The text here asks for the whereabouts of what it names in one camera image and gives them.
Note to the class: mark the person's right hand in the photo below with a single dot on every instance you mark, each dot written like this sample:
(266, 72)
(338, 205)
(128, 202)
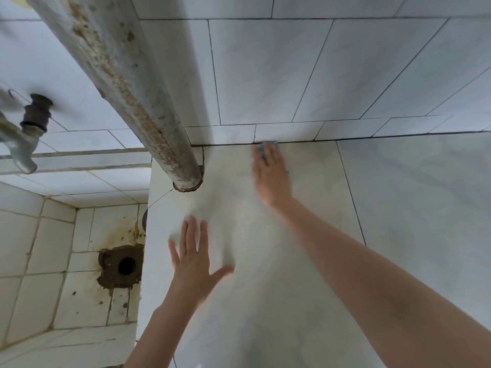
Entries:
(272, 180)

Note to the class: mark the person's left hand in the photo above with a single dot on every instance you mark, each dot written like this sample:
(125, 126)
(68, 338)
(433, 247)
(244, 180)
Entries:
(192, 272)

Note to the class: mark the blue white wavy cloth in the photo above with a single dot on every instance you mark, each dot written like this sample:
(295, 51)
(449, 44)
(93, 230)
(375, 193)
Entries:
(264, 151)

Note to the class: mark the person's right forearm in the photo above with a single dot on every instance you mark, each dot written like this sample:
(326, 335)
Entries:
(383, 295)

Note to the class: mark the black round drain stopper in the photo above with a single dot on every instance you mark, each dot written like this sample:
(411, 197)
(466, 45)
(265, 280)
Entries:
(144, 220)

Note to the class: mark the white tiled sink basin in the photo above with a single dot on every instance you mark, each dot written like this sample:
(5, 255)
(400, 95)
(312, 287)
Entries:
(34, 245)

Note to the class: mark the rusty grey metal pipe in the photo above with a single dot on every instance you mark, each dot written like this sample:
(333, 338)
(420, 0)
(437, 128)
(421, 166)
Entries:
(115, 84)

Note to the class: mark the grey metal tap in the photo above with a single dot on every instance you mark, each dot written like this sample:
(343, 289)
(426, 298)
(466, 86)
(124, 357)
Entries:
(21, 149)

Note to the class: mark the black tap knob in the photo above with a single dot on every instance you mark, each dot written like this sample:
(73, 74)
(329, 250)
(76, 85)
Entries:
(36, 113)

